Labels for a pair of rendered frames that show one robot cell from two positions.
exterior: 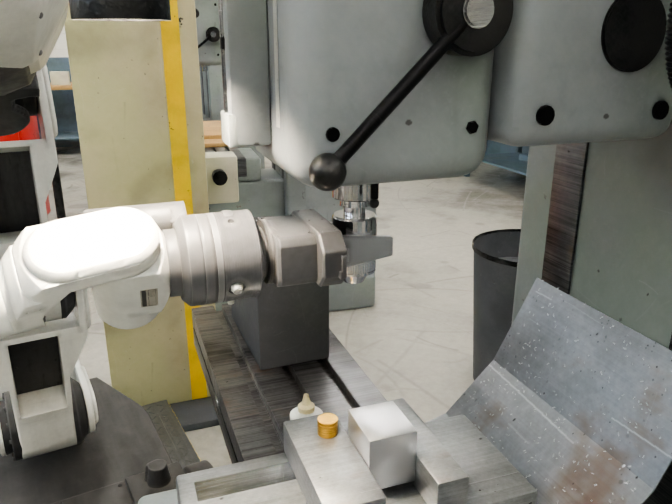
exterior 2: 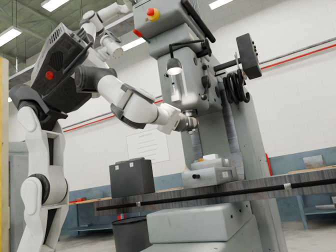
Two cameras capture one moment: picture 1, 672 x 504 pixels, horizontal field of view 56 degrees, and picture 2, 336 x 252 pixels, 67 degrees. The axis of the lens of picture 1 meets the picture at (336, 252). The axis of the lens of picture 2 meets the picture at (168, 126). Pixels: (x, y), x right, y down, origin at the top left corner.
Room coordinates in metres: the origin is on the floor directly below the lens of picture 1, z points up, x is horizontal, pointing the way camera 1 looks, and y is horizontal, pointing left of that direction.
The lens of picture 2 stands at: (-0.22, 0.95, 0.95)
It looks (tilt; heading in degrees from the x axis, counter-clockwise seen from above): 13 degrees up; 316
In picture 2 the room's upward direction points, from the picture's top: 8 degrees counter-clockwise
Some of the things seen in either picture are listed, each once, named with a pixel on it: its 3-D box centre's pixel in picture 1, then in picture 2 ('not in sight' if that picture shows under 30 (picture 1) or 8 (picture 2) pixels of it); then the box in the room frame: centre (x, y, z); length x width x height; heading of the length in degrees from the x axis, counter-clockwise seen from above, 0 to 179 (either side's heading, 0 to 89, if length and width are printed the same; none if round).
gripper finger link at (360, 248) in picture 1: (365, 250); not in sight; (0.60, -0.03, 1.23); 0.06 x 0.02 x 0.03; 110
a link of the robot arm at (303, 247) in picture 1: (270, 253); (182, 123); (0.60, 0.07, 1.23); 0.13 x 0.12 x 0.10; 20
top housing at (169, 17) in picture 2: not in sight; (174, 29); (0.63, -0.03, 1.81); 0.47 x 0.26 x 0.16; 110
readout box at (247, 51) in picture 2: not in sight; (250, 57); (0.41, -0.42, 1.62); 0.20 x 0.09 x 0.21; 110
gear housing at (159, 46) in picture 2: not in sight; (180, 51); (0.64, -0.06, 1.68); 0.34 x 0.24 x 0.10; 110
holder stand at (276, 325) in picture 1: (275, 285); (131, 177); (1.02, 0.11, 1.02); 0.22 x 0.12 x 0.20; 21
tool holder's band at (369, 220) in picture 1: (354, 218); not in sight; (0.63, -0.02, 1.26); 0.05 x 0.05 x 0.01
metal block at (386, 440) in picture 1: (381, 444); (211, 161); (0.55, -0.05, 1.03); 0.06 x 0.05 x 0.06; 19
